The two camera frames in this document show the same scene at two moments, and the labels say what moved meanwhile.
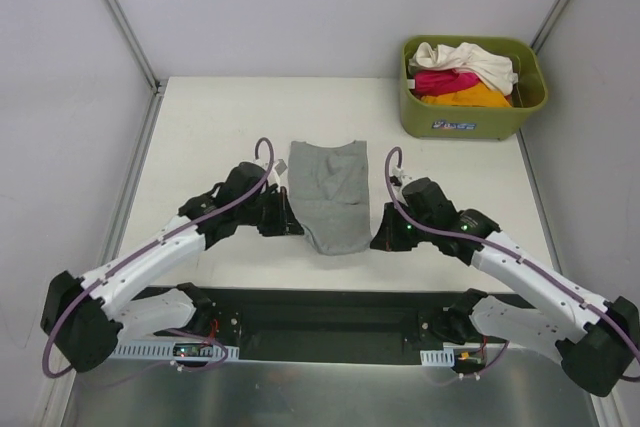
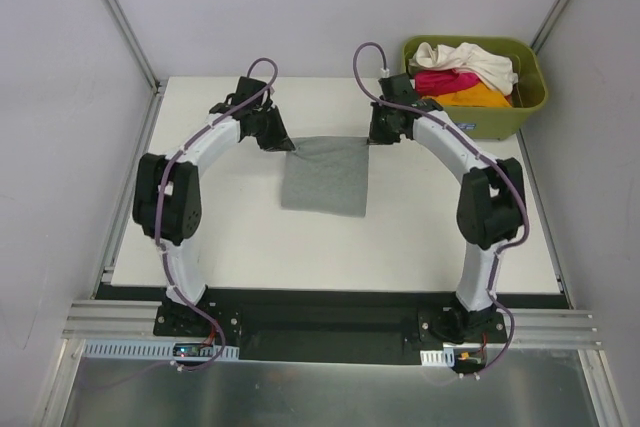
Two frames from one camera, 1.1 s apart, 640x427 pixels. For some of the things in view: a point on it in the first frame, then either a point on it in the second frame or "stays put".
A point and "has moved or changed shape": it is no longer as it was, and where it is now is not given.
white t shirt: [494, 69] stays put
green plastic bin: [423, 120] stays put
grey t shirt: [329, 195] has moved or changed shape
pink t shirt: [439, 82] stays put
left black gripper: [278, 212] to [272, 128]
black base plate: [329, 325] stays put
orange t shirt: [477, 96] stays put
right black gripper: [391, 229] to [382, 126]
